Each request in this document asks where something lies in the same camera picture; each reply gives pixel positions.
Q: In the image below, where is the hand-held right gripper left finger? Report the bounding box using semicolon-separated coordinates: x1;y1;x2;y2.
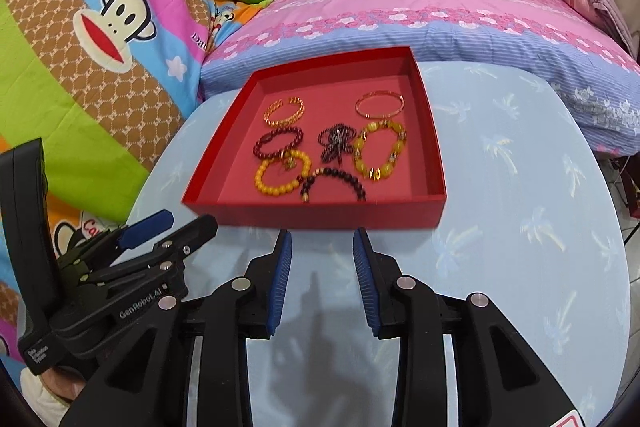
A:
59;228;293;427

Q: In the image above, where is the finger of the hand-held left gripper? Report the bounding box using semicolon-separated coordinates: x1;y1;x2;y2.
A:
75;209;174;258
90;214;219;288

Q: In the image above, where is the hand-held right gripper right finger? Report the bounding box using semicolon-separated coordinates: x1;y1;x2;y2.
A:
352;228;583;427

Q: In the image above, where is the red jewelry box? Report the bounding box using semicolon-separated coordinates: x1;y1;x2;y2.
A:
181;47;447;229

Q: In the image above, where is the orange yellow bead bracelet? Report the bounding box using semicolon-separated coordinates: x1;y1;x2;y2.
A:
254;150;313;196

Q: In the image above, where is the dark brown bead bracelet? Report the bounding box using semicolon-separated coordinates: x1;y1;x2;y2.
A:
299;167;367;204

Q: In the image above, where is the dark red bead bracelet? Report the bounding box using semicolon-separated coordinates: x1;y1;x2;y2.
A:
254;126;305;159

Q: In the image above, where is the yellow stone charm bracelet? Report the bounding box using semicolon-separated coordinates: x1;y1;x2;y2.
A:
353;119;408;182

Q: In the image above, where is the garnet small bead bracelet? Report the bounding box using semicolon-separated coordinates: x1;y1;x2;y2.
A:
318;123;357;164

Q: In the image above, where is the person's left forearm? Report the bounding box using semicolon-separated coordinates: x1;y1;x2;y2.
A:
20;367;88;425

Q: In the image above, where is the light blue palm print tablecloth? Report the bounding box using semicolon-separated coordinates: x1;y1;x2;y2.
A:
122;62;631;427

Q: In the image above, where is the cartoon monkey printed blanket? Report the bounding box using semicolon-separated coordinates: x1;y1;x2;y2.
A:
0;0;261;413

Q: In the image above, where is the gold woven bangle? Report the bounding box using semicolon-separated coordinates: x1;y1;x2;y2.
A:
264;97;305;126

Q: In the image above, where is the thin rose gold bangle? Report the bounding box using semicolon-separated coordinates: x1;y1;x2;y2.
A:
356;92;404;118

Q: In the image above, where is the pink blue striped pillow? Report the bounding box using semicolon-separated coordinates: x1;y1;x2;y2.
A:
199;0;640;158

